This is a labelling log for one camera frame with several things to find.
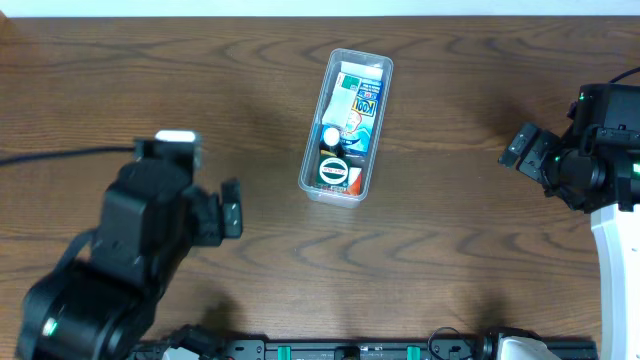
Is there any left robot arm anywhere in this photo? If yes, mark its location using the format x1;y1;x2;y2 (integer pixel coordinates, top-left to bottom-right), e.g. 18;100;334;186
16;160;243;359

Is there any clear plastic container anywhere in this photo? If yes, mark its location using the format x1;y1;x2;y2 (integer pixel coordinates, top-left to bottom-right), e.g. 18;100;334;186
298;48;393;208

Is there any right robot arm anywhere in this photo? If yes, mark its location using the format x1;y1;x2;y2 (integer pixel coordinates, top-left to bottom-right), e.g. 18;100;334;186
499;123;639;359

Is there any dark cough syrup bottle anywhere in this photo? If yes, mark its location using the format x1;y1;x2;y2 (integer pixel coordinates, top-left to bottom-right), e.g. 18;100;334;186
319;126;344;158

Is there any white green medicine box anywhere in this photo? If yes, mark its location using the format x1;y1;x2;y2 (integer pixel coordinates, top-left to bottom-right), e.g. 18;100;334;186
322;72;362;129

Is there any blue cooling patch packet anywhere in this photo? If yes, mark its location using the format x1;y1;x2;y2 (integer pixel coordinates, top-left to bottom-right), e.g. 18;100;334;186
341;79;384;157

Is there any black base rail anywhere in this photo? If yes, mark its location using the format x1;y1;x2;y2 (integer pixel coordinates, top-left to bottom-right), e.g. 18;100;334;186
129;324;599;360

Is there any green Zam-Buk box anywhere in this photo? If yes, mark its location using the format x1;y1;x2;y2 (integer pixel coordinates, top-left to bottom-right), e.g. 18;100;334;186
316;155;350;188

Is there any red Panadol box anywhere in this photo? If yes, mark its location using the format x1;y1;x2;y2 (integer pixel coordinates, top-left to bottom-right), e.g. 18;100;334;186
314;166;364;197

